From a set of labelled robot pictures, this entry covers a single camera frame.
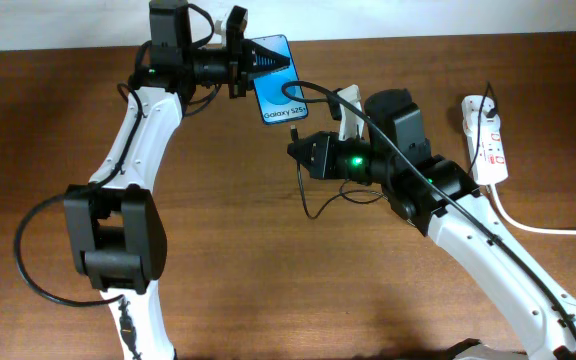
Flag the left black camera cable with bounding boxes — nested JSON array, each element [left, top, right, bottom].
[[13, 82, 144, 308]]

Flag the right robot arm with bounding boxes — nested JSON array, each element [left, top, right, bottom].
[[287, 89, 576, 359]]

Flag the white power strip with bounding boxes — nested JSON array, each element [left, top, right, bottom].
[[461, 95, 508, 186]]

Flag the blue Samsung Galaxy smartphone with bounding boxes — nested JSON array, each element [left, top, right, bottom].
[[253, 35, 308, 125]]

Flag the black camera cable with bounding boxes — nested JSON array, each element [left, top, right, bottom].
[[13, 82, 144, 308], [280, 80, 576, 360]]

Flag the black USB charging cable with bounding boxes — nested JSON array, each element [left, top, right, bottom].
[[289, 81, 500, 220]]

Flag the right black camera cable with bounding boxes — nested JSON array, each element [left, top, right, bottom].
[[280, 80, 576, 360]]

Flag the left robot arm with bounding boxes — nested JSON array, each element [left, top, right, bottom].
[[64, 1, 289, 359]]

